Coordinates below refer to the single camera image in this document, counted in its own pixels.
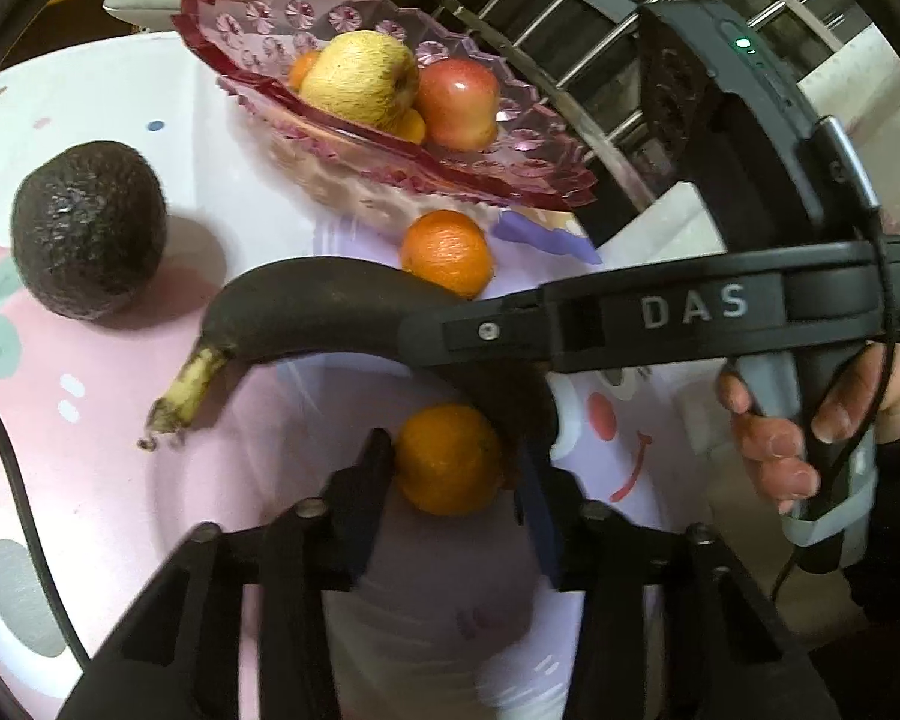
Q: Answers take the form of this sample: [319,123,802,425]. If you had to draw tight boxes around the white floral curtain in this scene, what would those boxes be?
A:
[800,25,900,232]

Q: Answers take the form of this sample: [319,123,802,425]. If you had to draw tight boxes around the yellow pear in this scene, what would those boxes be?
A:
[299,29,419,132]

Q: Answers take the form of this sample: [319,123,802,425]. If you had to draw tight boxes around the blackened banana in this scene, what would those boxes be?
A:
[136,255,564,458]

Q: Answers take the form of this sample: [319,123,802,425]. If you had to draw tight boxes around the pink glass fruit bowl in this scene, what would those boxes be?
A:
[172,0,595,211]

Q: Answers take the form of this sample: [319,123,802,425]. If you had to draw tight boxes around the orange tangerine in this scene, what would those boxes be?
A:
[390,107,427,145]
[395,403,505,517]
[287,50,322,91]
[400,210,494,299]

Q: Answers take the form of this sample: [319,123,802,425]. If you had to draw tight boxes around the red apple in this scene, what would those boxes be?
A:
[416,59,500,151]

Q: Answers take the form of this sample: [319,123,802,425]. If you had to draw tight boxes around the metal window bars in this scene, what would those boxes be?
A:
[434,0,863,215]

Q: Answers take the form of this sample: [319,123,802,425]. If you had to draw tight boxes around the person's right hand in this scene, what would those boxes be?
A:
[715,340,900,517]

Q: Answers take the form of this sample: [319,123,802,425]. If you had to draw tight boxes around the black cable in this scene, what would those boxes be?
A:
[0,374,95,673]

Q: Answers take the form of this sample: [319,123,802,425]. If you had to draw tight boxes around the dark avocado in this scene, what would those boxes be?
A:
[11,142,169,322]

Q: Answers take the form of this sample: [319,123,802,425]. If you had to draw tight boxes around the orange tangerine behind apple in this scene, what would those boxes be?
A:
[400,210,494,299]

